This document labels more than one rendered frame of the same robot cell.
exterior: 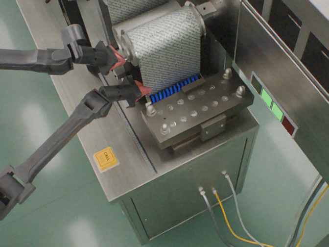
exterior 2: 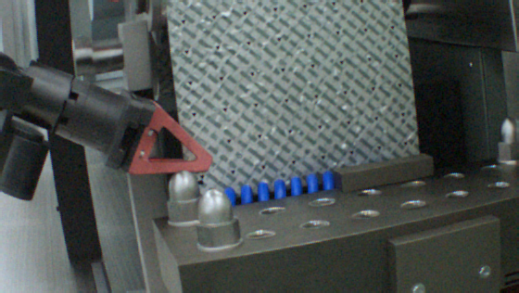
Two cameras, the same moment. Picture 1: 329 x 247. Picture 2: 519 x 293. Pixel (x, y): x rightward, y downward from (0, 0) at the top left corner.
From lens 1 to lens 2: 1.14 m
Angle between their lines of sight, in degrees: 51
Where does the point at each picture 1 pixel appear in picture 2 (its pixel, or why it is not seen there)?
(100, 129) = not seen: outside the picture
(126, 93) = (99, 101)
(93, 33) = (127, 219)
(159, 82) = (248, 133)
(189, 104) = (355, 204)
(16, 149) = not seen: outside the picture
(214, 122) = (448, 230)
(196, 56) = (394, 58)
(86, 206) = not seen: outside the picture
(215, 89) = (465, 178)
